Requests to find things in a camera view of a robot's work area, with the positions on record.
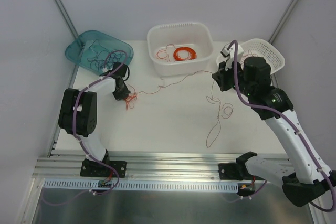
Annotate dark red wires in basket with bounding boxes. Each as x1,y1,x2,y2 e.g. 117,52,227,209
241,49,259,63

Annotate long thin red wire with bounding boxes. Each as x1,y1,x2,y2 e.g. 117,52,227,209
135,70,234,149

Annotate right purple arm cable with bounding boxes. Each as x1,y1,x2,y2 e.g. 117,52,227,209
225,39,336,211

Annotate white solid plastic tub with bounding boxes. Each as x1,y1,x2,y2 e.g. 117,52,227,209
147,22,214,77

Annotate orange wire coil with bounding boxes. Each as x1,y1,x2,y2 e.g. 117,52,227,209
173,46,197,62

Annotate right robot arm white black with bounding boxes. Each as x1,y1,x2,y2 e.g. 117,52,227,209
212,57,335,212

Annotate dark wires in teal bin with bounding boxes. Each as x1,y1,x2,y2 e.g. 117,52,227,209
88,39,128,74

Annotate right aluminium frame post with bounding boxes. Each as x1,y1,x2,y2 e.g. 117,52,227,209
268,0,318,162

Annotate white slotted cable duct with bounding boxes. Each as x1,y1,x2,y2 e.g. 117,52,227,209
43,178,238,193

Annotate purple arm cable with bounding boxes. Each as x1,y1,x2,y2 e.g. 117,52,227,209
41,50,130,206
225,39,336,211

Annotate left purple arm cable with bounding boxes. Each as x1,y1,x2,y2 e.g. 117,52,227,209
41,50,130,206

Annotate teal transparent plastic bin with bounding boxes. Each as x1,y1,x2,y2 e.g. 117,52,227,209
65,30,134,76

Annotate ball of wires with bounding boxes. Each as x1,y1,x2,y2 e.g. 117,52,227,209
124,84,138,110

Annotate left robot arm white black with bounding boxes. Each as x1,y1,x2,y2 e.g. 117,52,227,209
58,62,130,180

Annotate aluminium frame post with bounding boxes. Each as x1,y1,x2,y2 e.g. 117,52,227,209
17,0,75,223
268,0,318,162

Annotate aluminium mounting rail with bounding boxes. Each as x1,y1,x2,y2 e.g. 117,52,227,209
33,150,239,182

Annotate left aluminium frame post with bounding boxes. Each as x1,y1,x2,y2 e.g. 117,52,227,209
17,0,75,223

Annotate white perforated plastic basket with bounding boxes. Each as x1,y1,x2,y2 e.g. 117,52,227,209
216,38,286,77

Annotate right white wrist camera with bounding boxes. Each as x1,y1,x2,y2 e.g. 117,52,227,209
220,43,244,71

